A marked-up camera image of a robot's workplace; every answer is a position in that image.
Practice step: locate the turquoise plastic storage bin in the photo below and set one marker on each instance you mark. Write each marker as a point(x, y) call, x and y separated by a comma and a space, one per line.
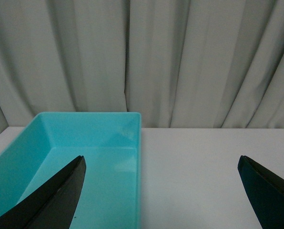
point(111, 145)

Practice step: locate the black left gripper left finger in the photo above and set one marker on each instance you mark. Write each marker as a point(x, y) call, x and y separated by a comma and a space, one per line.
point(53, 204)

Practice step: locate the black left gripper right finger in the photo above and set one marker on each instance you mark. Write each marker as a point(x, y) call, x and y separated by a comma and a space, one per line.
point(265, 191)

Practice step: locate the grey fabric curtain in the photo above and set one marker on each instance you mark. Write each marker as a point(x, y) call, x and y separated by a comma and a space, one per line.
point(180, 63)

